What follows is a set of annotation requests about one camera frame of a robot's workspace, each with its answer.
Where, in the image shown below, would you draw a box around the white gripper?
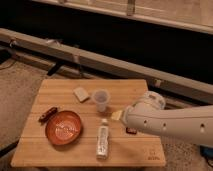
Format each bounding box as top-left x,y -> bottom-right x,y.
111,91 -> 166,121

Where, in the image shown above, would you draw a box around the translucent white cup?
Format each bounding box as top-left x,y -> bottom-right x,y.
92,89 -> 110,112

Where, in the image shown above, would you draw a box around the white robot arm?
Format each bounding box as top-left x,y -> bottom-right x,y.
111,91 -> 213,148

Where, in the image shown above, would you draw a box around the orange ceramic bowl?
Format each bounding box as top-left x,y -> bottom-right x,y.
45,111 -> 83,146

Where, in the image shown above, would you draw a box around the dark red candy bar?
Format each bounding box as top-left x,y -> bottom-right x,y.
126,127 -> 137,135

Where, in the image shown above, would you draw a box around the clear plastic bottle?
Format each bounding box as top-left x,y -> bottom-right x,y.
96,119 -> 109,159

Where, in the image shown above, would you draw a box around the small white block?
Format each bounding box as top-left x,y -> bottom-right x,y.
73,87 -> 89,102

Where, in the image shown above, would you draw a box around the wooden table board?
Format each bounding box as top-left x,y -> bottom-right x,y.
11,79 -> 166,167

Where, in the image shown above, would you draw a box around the blue object at right edge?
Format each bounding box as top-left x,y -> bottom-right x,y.
200,146 -> 213,168

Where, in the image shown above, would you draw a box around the grey metal rail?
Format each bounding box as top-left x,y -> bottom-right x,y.
0,28 -> 213,104

